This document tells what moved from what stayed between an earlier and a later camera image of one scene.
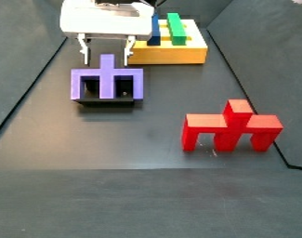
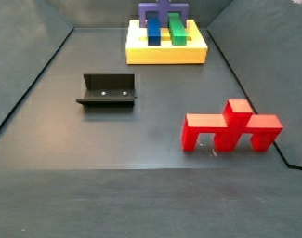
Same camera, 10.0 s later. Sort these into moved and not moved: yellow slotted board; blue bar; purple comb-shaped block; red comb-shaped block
Moved: purple comb-shaped block
Not moved: yellow slotted board; blue bar; red comb-shaped block
